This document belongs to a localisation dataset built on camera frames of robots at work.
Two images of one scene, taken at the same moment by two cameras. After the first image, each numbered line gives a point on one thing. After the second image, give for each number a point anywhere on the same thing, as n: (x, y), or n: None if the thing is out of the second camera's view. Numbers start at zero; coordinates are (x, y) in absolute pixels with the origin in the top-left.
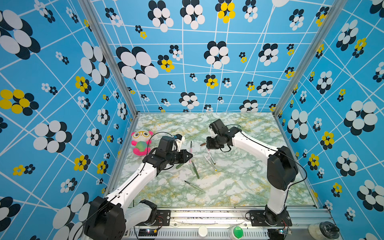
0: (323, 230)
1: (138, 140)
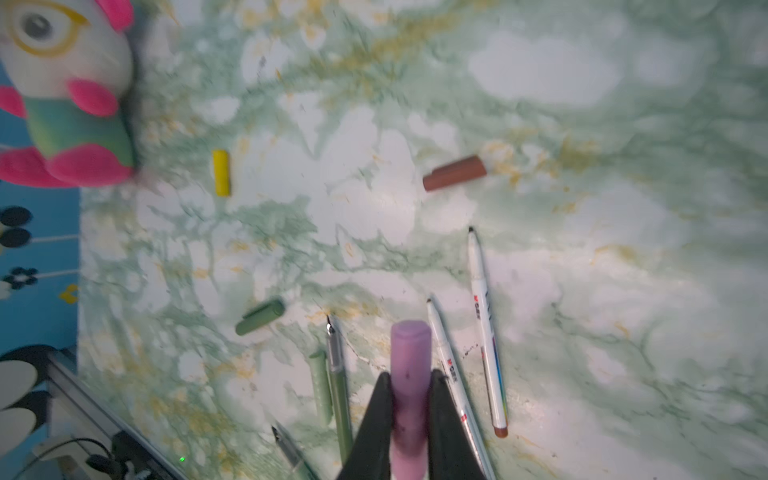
0: None
1: (70, 61)
